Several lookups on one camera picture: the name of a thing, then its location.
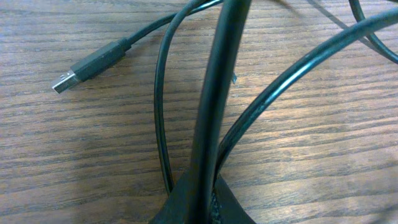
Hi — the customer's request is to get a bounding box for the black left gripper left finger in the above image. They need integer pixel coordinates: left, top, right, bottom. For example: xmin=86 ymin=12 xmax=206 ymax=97
xmin=149 ymin=170 xmax=193 ymax=224

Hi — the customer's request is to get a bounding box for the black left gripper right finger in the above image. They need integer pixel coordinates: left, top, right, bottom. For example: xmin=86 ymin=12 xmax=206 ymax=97
xmin=211 ymin=176 xmax=255 ymax=224

